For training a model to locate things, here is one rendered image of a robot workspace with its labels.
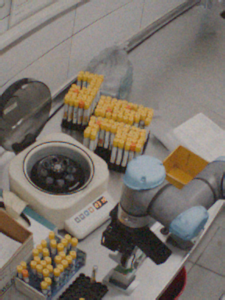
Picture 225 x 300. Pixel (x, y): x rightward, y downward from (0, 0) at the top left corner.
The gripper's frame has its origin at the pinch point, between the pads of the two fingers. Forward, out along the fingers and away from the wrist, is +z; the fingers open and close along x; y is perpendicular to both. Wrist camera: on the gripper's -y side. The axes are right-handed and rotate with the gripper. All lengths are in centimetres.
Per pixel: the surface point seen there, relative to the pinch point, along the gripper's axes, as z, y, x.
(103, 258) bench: 9.8, 9.2, -4.6
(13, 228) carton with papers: -1.1, 29.5, 9.0
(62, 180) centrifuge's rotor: -0.5, 29.3, -14.2
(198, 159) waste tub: 1.2, 3.4, -46.3
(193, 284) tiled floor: 97, -13, -68
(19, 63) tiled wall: -20, 57, -27
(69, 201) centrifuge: -1.6, 23.2, -8.1
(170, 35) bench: 10, 48, -121
